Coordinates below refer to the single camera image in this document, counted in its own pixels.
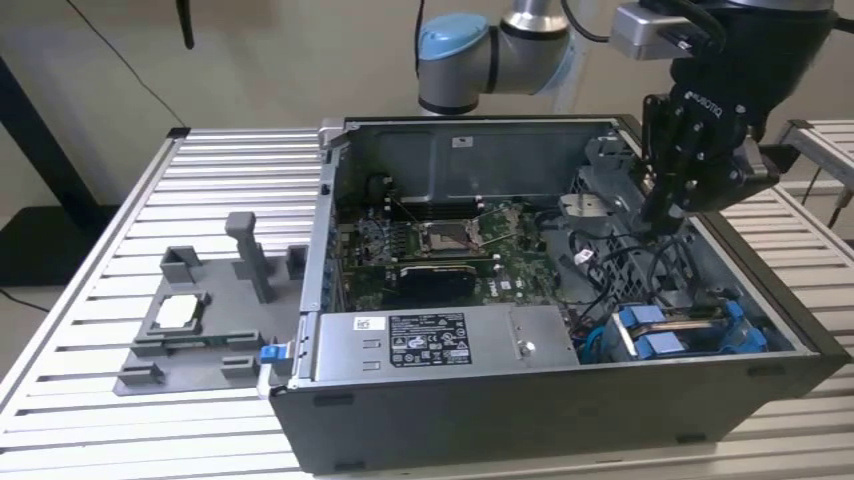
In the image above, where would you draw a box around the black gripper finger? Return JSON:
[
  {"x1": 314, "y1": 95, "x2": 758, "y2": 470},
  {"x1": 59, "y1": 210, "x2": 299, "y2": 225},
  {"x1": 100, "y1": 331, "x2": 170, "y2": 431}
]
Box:
[
  {"x1": 638, "y1": 92, "x2": 699, "y2": 239},
  {"x1": 666, "y1": 139, "x2": 782, "y2": 232}
]

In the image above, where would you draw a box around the grey disk bay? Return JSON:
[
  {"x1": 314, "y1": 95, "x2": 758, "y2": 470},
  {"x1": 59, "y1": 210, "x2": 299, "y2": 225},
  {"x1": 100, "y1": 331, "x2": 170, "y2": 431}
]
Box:
[{"x1": 610, "y1": 294, "x2": 795, "y2": 364}]

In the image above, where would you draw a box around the metal slat side table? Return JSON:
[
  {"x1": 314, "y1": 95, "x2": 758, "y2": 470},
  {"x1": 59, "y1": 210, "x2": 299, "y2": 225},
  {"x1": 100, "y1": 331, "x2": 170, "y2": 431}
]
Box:
[{"x1": 777, "y1": 118, "x2": 854, "y2": 211}]

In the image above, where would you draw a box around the socket cover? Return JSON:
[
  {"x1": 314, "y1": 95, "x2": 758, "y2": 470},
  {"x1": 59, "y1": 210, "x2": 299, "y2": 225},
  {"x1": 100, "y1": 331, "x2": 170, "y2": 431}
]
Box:
[{"x1": 470, "y1": 202, "x2": 529, "y2": 246}]

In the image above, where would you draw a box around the green motherboard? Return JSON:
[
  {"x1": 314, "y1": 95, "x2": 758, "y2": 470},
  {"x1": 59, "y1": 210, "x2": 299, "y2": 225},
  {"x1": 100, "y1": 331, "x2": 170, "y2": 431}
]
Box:
[{"x1": 336, "y1": 199, "x2": 582, "y2": 314}]

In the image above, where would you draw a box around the CPU socket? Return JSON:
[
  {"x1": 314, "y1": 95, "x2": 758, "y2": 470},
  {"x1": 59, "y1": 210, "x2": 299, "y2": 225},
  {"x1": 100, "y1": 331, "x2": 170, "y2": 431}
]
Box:
[{"x1": 413, "y1": 219, "x2": 482, "y2": 254}]

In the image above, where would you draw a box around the locking lever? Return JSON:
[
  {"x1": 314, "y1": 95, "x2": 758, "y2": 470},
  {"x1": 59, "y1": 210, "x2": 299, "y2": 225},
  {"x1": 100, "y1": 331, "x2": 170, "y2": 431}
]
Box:
[{"x1": 390, "y1": 195, "x2": 429, "y2": 226}]

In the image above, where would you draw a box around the black graphics card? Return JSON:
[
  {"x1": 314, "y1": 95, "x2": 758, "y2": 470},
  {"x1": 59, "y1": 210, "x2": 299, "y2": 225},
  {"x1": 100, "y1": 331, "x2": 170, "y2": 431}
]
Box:
[{"x1": 397, "y1": 262, "x2": 482, "y2": 304}]

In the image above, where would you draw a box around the black open PC case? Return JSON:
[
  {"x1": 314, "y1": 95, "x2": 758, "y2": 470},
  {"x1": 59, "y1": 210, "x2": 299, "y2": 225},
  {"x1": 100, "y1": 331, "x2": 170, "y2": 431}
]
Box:
[{"x1": 270, "y1": 112, "x2": 853, "y2": 476}]

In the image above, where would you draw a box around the silver power supply unit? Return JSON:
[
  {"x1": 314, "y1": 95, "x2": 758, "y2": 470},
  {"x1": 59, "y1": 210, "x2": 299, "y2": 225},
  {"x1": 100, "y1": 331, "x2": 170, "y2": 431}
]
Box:
[{"x1": 312, "y1": 304, "x2": 581, "y2": 386}]

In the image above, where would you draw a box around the grey parts rack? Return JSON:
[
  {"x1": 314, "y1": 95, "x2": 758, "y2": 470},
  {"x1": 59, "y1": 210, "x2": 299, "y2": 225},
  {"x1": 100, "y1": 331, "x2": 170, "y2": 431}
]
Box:
[{"x1": 114, "y1": 210, "x2": 312, "y2": 399}]

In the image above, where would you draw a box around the silver CPU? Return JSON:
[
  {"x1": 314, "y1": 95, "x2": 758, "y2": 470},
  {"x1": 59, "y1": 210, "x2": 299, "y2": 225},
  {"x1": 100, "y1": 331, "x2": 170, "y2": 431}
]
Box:
[{"x1": 154, "y1": 294, "x2": 202, "y2": 329}]

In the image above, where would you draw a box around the black desk leg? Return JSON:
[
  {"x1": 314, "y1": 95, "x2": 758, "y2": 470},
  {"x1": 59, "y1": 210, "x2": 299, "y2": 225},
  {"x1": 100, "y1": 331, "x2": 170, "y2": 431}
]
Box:
[{"x1": 0, "y1": 54, "x2": 115, "y2": 287}]

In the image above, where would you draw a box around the black camera cable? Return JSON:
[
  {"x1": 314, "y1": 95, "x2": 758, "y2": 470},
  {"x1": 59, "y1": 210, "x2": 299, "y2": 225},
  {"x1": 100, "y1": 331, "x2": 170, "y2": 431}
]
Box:
[{"x1": 559, "y1": 0, "x2": 727, "y2": 57}]

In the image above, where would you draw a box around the silver metal bracket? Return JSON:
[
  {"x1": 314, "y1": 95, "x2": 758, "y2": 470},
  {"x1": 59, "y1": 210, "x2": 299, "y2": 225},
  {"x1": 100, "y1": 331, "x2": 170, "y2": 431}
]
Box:
[{"x1": 557, "y1": 192, "x2": 629, "y2": 222}]

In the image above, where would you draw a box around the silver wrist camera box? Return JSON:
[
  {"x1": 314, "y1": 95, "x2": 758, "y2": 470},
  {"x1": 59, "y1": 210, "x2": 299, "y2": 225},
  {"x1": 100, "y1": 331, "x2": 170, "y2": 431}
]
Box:
[{"x1": 610, "y1": 3, "x2": 710, "y2": 62}]

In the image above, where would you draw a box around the blue wire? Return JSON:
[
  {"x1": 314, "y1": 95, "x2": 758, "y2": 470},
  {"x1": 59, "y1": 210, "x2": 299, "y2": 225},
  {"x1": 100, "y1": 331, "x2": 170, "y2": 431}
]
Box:
[{"x1": 578, "y1": 324, "x2": 610, "y2": 362}]

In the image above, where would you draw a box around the black hanging strap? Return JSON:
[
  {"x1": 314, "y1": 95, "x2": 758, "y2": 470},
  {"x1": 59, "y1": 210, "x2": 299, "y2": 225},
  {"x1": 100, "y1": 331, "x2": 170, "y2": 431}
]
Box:
[{"x1": 176, "y1": 0, "x2": 198, "y2": 50}]

